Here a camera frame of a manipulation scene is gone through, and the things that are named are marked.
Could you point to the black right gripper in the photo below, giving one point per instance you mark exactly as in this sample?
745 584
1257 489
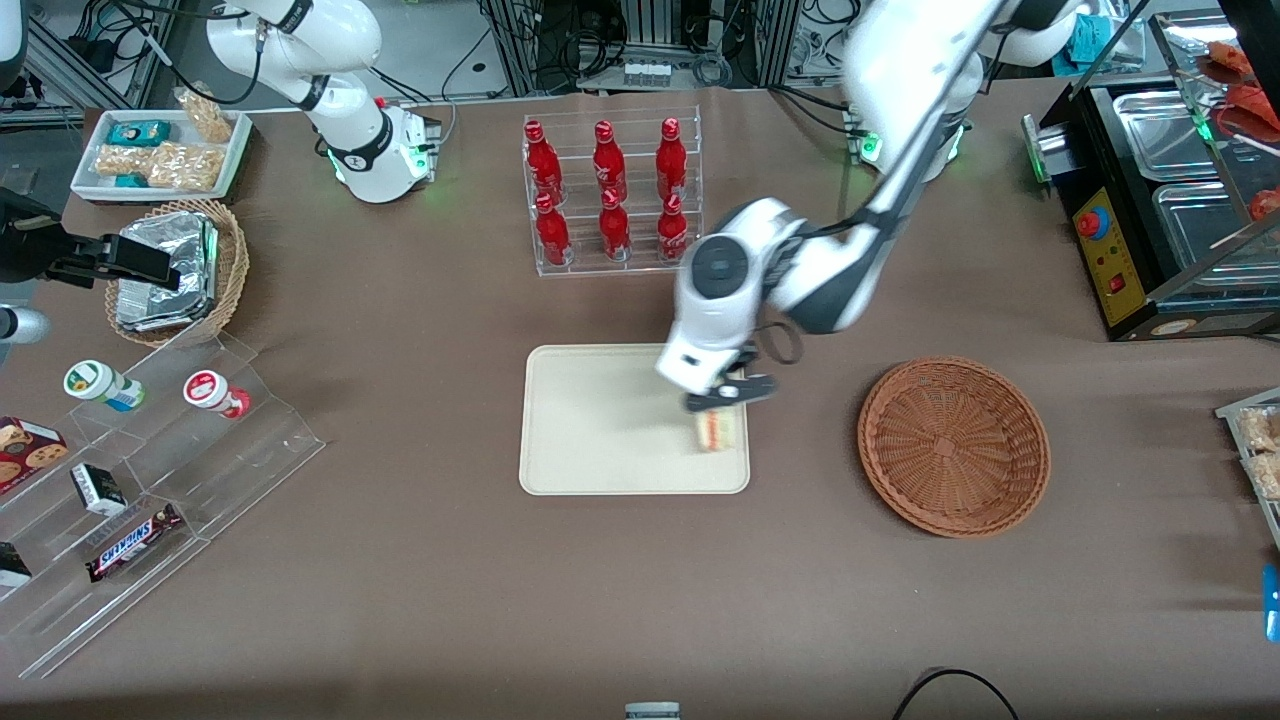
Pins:
28 250

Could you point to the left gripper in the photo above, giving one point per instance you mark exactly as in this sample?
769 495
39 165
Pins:
748 356

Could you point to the triangular sandwich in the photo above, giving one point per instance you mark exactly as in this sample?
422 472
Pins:
718 430

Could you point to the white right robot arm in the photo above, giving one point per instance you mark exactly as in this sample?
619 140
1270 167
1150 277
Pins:
350 60

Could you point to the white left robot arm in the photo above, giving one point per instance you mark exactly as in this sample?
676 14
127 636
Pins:
890 90

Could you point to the white rectangular snack tray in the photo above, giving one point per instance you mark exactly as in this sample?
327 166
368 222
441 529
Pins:
90 180

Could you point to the tan wicker basket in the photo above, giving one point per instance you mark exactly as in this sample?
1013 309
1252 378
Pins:
232 265

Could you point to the beige plastic tray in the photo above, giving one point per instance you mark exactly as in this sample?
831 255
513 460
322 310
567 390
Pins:
600 430

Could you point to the brown wicker basket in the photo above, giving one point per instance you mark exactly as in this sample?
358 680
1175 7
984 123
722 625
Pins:
950 450

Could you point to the foil wrapped food packs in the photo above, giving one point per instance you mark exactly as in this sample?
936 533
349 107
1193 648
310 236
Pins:
165 300

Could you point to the small teal snack packet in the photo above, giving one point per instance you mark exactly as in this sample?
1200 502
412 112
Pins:
131 181

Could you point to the clear bag of rice crackers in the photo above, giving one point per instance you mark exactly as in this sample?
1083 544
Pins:
185 166
205 115
122 160

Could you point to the green lid yogurt cup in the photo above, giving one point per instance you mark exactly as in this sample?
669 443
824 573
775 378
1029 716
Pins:
100 384

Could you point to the clear acrylic bottle rack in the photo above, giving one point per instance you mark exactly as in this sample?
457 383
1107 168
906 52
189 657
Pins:
640 262

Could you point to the red lid yogurt cup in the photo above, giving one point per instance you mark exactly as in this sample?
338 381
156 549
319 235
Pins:
213 392

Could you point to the red cola bottle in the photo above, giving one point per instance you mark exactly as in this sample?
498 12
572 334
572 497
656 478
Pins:
607 160
614 228
551 232
543 160
671 158
672 232

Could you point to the red cookie box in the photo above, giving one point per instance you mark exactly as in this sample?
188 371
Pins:
28 452

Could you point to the small black white box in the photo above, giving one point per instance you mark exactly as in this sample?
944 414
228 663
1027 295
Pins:
98 489

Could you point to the clear acrylic stepped shelf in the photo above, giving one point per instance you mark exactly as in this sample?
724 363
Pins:
230 470

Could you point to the snickers chocolate bar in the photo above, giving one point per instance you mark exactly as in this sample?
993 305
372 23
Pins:
133 541

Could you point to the black snack packet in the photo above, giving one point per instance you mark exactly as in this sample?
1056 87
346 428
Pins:
12 567

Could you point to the grey device edge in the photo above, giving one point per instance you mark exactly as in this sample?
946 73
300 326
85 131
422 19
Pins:
652 711

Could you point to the white power strip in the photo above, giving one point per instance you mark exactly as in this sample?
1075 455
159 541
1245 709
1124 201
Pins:
646 74

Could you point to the metal clamp with green light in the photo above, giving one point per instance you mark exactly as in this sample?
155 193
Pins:
1040 150

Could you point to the black food warmer machine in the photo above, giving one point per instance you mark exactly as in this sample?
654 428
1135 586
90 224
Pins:
1120 300

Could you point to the steel warmer pan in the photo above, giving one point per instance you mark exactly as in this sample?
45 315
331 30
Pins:
1200 235
1160 135

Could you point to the teal cloth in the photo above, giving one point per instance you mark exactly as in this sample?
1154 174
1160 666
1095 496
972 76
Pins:
1095 40

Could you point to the blue plastic object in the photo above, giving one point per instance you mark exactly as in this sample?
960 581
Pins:
1272 603

